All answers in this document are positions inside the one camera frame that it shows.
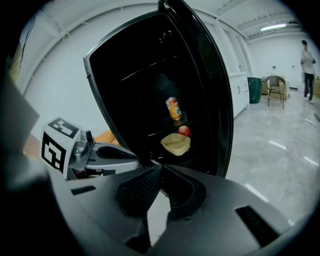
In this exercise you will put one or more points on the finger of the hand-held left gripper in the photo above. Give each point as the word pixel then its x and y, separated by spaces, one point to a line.
pixel 117 160

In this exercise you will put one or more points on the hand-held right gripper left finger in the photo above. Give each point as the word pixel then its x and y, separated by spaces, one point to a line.
pixel 100 200

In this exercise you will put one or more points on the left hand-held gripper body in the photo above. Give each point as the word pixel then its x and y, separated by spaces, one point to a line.
pixel 53 147

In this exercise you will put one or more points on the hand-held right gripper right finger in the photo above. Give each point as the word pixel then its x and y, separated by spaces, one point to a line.
pixel 220 200

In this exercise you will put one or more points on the beige plastic container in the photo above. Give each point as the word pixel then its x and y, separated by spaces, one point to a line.
pixel 175 148

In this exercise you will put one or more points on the black fridge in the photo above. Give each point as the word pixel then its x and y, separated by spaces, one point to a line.
pixel 112 87

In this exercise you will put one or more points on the black fridge door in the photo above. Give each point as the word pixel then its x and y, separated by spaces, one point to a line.
pixel 215 100

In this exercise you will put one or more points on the red apple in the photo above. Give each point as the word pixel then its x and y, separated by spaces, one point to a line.
pixel 184 130

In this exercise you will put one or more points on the orange soda can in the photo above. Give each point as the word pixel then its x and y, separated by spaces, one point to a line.
pixel 174 109

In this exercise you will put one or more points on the white cabinet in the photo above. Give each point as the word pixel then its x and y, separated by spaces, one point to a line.
pixel 238 95

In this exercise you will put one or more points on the dark green bin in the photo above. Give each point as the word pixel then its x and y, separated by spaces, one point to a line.
pixel 254 90

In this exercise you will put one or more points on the cardboard box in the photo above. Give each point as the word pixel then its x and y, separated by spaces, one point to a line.
pixel 264 86

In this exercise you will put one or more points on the wicker chair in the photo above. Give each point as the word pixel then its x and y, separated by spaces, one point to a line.
pixel 275 86

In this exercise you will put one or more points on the ceiling tube light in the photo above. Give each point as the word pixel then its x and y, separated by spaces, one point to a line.
pixel 273 27

